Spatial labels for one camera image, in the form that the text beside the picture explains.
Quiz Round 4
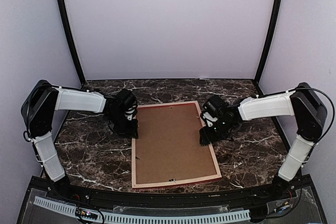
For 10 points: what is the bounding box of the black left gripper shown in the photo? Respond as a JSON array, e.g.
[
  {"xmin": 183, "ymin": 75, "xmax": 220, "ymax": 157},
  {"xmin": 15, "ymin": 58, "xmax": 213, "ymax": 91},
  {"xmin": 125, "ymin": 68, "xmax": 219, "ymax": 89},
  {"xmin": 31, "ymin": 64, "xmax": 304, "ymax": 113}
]
[{"xmin": 107, "ymin": 111, "xmax": 138, "ymax": 138}]

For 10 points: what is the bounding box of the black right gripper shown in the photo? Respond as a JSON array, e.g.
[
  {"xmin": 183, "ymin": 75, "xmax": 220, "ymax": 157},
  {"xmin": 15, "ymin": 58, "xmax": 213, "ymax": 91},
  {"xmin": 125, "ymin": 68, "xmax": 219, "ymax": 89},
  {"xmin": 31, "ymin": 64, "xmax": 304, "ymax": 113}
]
[{"xmin": 199, "ymin": 118, "xmax": 234, "ymax": 145}]

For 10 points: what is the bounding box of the brown frame backing board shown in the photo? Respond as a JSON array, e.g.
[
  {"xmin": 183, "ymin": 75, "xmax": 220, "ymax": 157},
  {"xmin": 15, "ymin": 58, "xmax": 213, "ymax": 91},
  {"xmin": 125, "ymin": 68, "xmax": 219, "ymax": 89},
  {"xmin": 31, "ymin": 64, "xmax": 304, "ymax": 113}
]
[{"xmin": 135, "ymin": 102, "xmax": 218, "ymax": 184}]

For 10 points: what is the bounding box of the wooden red-edged picture frame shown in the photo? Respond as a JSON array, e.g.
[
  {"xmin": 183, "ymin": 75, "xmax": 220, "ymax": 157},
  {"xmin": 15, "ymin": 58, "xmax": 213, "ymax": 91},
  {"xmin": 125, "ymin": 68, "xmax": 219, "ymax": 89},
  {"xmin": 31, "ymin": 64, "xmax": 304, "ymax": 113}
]
[{"xmin": 131, "ymin": 100, "xmax": 223, "ymax": 189}]

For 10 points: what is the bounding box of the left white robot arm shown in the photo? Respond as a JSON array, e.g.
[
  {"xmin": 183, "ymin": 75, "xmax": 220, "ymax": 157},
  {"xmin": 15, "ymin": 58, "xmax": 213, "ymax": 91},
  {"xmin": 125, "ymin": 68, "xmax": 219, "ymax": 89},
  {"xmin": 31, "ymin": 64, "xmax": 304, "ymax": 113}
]
[{"xmin": 21, "ymin": 80, "xmax": 139, "ymax": 201}]

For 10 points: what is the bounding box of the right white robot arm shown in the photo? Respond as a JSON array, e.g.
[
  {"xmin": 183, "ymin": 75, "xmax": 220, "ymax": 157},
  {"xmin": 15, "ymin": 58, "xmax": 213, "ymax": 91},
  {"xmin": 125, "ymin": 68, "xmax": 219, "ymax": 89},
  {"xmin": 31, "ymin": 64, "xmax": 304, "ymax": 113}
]
[{"xmin": 199, "ymin": 82, "xmax": 335, "ymax": 200}]

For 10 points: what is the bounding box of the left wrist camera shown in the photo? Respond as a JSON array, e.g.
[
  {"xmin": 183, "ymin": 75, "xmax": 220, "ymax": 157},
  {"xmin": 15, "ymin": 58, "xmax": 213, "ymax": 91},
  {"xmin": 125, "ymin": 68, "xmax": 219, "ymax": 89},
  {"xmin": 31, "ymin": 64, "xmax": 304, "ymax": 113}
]
[{"xmin": 124, "ymin": 105, "xmax": 138, "ymax": 121}]

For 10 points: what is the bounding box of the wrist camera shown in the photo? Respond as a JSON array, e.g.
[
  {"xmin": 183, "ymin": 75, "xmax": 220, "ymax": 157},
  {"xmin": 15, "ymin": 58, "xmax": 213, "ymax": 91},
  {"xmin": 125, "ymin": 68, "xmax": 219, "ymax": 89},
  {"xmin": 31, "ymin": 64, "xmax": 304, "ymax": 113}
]
[
  {"xmin": 124, "ymin": 105, "xmax": 138, "ymax": 121},
  {"xmin": 201, "ymin": 111, "xmax": 218, "ymax": 128}
]

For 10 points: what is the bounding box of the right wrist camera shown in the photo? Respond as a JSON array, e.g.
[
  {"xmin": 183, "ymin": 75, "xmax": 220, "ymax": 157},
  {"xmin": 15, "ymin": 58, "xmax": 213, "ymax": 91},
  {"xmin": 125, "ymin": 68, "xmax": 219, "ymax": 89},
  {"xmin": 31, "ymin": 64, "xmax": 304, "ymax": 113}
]
[{"xmin": 201, "ymin": 111, "xmax": 218, "ymax": 128}]

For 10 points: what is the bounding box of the black front rail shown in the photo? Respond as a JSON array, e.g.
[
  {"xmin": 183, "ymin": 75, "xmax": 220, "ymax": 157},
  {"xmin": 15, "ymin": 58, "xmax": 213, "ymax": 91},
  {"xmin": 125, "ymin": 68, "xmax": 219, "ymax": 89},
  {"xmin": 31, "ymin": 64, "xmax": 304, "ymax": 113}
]
[{"xmin": 28, "ymin": 175, "xmax": 313, "ymax": 210}]

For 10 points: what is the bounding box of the white slotted cable duct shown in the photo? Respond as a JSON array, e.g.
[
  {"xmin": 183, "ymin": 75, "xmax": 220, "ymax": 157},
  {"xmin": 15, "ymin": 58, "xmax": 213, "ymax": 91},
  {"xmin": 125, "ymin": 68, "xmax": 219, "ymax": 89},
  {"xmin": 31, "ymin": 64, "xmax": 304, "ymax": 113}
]
[{"xmin": 33, "ymin": 196, "xmax": 250, "ymax": 223}]

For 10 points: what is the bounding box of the left black corner post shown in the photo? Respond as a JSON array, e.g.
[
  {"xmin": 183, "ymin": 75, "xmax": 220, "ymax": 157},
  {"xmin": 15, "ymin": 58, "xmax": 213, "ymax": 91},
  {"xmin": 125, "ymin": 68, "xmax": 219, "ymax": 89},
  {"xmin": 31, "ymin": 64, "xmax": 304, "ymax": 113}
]
[{"xmin": 57, "ymin": 0, "xmax": 86, "ymax": 84}]

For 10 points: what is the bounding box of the black corner post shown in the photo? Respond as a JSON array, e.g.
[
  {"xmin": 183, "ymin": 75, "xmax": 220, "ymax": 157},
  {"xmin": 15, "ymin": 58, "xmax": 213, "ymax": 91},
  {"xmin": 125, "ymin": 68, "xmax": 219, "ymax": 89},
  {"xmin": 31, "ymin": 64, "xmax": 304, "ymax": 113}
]
[
  {"xmin": 254, "ymin": 0, "xmax": 281, "ymax": 84},
  {"xmin": 57, "ymin": 0, "xmax": 86, "ymax": 84}
]

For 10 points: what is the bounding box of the right black corner post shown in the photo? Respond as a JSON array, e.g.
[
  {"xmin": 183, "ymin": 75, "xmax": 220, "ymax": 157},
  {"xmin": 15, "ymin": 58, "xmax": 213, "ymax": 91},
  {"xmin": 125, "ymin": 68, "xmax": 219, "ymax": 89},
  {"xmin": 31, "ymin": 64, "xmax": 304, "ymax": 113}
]
[{"xmin": 254, "ymin": 0, "xmax": 281, "ymax": 84}]

